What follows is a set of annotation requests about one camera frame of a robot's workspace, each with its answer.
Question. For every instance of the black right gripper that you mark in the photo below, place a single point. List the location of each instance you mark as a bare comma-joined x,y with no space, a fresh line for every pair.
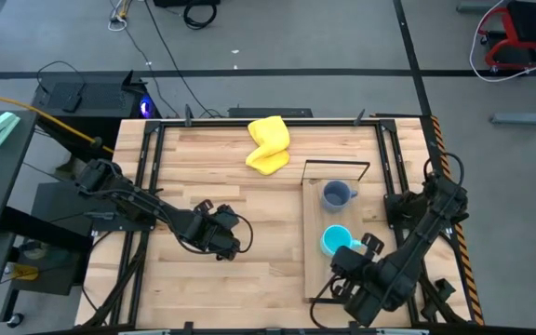
358,274

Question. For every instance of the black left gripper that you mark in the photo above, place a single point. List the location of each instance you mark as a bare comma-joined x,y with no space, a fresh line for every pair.
212,235

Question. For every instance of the teal mug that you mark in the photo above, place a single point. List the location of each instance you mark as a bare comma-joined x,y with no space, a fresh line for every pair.
335,239

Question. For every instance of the grey-blue mug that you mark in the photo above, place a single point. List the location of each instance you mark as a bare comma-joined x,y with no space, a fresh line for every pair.
335,195

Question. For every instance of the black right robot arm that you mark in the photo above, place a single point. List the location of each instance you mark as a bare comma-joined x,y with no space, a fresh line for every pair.
426,223

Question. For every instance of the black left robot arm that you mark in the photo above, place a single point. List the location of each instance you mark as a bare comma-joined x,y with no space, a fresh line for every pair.
133,195

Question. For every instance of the yellow cloth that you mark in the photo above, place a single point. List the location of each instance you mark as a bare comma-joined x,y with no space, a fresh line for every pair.
268,139

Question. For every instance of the black flat box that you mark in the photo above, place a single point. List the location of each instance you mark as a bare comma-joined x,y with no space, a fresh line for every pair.
270,112

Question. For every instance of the yellow black hazard tape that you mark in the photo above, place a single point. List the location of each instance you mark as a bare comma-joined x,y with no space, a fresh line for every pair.
438,135

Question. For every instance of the black computer tower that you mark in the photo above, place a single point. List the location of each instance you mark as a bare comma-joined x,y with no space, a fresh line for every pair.
91,97

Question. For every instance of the grey metal foot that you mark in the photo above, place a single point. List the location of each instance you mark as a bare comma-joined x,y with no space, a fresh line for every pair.
528,117

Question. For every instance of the mint green stapler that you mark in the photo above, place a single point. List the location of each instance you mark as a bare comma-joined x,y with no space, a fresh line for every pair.
0,128

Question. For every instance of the red creeper stool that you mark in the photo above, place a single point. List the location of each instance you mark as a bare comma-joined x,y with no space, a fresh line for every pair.
528,21

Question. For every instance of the black table frame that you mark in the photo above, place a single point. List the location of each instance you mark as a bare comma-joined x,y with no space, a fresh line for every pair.
152,126

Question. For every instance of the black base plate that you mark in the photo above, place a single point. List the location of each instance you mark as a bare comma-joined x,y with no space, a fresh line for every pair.
63,205

